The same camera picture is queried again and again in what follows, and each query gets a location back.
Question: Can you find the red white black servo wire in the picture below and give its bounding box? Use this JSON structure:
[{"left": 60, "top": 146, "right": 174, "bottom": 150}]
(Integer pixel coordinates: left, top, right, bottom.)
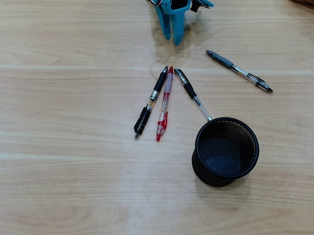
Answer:
[{"left": 144, "top": 0, "right": 166, "bottom": 7}]

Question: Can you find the black mesh pen holder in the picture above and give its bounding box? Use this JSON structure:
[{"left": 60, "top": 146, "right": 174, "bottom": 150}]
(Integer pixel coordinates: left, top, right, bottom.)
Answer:
[{"left": 190, "top": 115, "right": 261, "bottom": 189}]

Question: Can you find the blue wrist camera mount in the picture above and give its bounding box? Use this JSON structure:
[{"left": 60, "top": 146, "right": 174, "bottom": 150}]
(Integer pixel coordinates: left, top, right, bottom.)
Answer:
[{"left": 188, "top": 0, "right": 215, "bottom": 14}]

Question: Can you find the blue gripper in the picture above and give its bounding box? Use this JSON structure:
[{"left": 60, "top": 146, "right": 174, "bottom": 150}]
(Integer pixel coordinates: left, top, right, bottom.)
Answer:
[{"left": 151, "top": 0, "right": 201, "bottom": 47}]

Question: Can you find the clear pen with grey grip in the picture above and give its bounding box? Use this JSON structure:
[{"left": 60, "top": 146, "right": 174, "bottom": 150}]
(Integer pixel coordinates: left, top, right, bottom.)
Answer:
[{"left": 204, "top": 48, "right": 275, "bottom": 94}]

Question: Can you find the chunky black retractable pen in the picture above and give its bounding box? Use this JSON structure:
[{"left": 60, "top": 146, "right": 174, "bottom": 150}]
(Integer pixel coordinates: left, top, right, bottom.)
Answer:
[{"left": 133, "top": 64, "right": 169, "bottom": 142}]

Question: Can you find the clear pen with black cap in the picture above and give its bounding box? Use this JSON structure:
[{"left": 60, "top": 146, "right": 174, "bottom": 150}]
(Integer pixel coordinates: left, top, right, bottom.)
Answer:
[{"left": 172, "top": 68, "right": 216, "bottom": 123}]

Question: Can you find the red retractable pen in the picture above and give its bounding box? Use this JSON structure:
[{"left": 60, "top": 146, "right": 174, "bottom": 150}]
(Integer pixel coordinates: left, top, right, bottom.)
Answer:
[{"left": 155, "top": 65, "right": 174, "bottom": 143}]

